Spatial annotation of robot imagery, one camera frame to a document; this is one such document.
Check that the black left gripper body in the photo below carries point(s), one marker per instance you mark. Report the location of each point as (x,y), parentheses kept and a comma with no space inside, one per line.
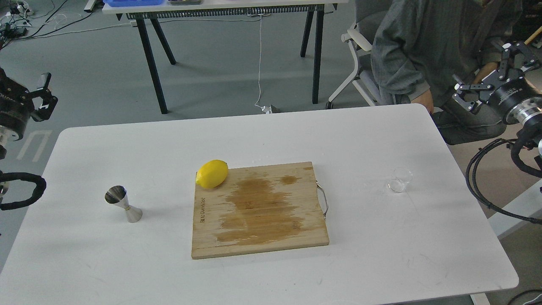
(19,104)

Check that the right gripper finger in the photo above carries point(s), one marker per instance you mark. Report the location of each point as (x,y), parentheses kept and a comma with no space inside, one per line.
(472,96)
(516,60)

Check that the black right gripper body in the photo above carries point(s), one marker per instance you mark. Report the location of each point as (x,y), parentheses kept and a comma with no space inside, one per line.
(514,99)

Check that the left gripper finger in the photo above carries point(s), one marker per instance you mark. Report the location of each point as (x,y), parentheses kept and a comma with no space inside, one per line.
(49,101)

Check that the small clear glass cup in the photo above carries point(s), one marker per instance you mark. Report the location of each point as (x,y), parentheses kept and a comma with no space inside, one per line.
(400,179)

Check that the steel jigger measuring cup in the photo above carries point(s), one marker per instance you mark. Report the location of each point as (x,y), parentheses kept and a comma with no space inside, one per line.
(117,196)

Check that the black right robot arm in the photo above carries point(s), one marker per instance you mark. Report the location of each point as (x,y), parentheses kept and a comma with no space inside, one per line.
(528,138)

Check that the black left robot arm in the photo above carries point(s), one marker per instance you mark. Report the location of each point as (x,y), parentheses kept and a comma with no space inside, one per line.
(7,178)

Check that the seated person grey jacket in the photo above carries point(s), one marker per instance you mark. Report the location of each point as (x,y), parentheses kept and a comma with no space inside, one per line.
(420,44)

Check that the white side desk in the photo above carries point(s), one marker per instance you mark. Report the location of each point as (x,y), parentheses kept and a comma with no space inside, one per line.
(528,204)

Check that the white office chair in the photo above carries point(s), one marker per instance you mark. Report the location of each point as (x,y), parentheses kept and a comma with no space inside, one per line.
(360,43)

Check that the blue plastic tray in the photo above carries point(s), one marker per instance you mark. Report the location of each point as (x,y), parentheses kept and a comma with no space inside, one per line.
(128,3)

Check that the background table black legs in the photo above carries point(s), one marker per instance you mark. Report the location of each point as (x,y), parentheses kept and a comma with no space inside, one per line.
(315,10)

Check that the yellow lemon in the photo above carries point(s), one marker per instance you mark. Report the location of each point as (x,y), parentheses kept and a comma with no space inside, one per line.
(212,174)

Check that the bamboo cutting board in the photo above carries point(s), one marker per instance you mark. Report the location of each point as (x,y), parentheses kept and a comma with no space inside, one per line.
(259,209)

